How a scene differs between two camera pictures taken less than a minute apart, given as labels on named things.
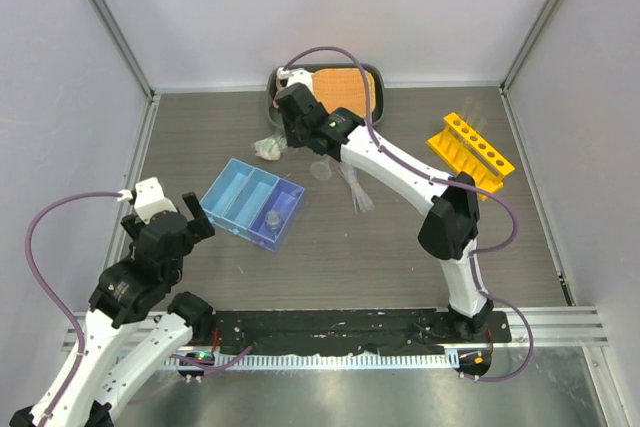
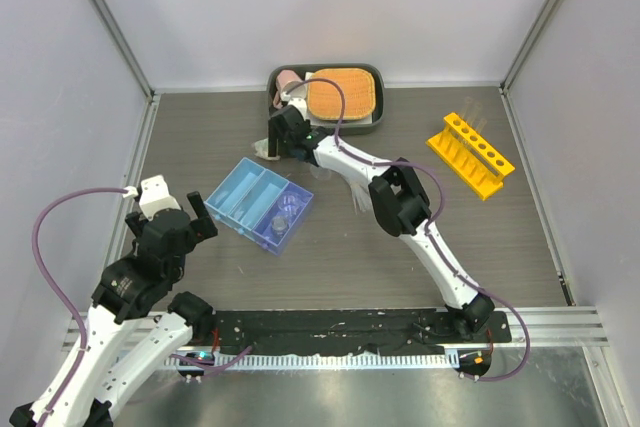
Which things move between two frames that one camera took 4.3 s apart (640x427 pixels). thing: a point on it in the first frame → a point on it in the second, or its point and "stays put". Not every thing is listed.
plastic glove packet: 271,146 stays put
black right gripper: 292,139 → 272,134
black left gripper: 200,226 stays put
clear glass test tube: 477,110 stays put
